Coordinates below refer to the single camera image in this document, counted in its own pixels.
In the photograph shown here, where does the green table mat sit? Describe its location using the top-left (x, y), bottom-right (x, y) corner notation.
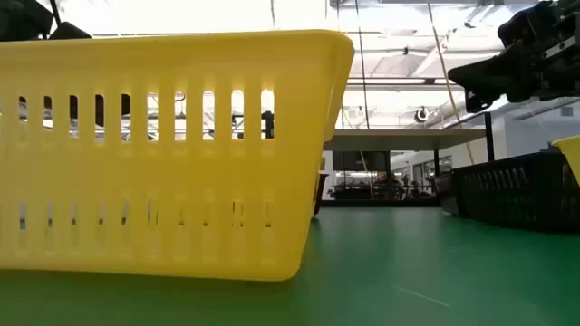
top-left (0, 206), bottom-right (580, 326)

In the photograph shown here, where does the thin yellow hanging cable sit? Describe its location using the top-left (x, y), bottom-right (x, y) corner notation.
top-left (359, 150), bottom-right (375, 201)

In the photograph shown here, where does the black wall screen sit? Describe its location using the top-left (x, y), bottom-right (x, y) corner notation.
top-left (333, 150), bottom-right (391, 172)

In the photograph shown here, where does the black hanging cable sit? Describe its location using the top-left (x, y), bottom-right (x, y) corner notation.
top-left (354, 0), bottom-right (372, 131)

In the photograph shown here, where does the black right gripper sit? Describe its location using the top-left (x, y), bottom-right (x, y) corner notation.
top-left (447, 0), bottom-right (580, 115)

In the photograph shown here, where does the black metal table frame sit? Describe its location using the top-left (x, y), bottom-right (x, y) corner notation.
top-left (316, 197), bottom-right (457, 210)

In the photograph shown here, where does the wooden shelf with black legs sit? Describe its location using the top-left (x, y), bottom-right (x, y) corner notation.
top-left (322, 111), bottom-right (496, 210)

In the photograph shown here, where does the long ceiling light strip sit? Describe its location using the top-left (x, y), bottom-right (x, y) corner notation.
top-left (346, 77), bottom-right (468, 87)

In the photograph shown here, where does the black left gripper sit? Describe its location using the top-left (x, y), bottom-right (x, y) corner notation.
top-left (0, 0), bottom-right (92, 43)

